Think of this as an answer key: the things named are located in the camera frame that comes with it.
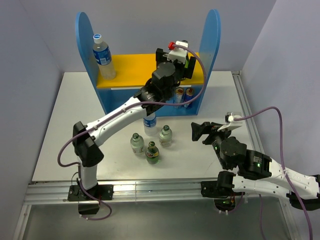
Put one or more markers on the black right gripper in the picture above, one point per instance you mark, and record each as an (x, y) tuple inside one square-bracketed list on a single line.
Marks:
[(197, 129)]

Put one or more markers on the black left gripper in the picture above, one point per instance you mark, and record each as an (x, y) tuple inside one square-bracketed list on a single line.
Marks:
[(186, 73)]

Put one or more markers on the green Perrier glass bottle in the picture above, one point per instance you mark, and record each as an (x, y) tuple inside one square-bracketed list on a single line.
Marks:
[(187, 56)]

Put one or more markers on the plastic water bottle blue label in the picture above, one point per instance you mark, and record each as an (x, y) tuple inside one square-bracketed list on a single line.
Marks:
[(150, 124)]

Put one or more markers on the green glass bottle red label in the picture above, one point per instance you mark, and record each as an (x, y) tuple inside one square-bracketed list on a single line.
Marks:
[(152, 153)]

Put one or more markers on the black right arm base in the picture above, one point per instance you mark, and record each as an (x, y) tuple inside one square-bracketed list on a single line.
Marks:
[(225, 200)]

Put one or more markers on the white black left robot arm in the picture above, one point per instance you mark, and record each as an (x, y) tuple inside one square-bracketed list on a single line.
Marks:
[(87, 139)]

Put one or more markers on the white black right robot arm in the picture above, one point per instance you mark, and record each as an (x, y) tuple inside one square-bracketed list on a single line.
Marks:
[(246, 171)]

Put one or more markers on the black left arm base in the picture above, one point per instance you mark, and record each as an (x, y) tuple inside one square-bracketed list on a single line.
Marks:
[(92, 195)]

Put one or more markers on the blue and yellow shelf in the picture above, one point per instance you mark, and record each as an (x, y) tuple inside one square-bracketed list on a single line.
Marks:
[(133, 70)]

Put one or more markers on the silver blue energy drink can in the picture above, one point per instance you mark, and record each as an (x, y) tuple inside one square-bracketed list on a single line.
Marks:
[(178, 97)]

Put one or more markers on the blue silver Red Bull can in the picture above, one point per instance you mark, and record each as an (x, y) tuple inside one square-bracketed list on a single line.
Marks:
[(188, 95)]

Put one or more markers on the clear Chang glass bottle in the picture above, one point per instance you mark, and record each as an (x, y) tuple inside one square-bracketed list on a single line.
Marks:
[(165, 136), (137, 143)]

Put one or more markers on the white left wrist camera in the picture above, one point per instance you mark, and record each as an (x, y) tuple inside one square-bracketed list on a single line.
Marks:
[(176, 53)]

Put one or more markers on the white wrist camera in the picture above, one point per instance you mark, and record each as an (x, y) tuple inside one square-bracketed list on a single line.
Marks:
[(230, 122), (176, 53)]

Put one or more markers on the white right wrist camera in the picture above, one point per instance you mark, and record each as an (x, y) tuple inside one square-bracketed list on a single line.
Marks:
[(230, 122)]

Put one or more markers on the aluminium side rail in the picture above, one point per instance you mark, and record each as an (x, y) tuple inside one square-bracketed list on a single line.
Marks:
[(250, 123)]

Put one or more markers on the aluminium front rail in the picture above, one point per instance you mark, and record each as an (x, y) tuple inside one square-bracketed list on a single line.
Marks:
[(116, 191)]

